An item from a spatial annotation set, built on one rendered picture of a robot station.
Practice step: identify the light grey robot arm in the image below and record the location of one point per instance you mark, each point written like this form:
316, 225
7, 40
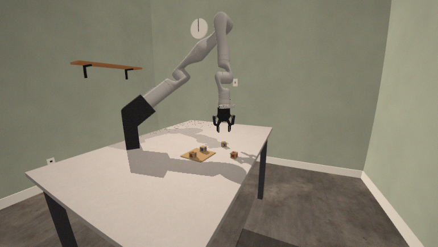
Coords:
222, 26

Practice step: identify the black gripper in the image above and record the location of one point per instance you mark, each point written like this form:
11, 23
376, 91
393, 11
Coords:
223, 115

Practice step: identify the tan flat mat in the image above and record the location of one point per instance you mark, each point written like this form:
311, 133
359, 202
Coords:
201, 156

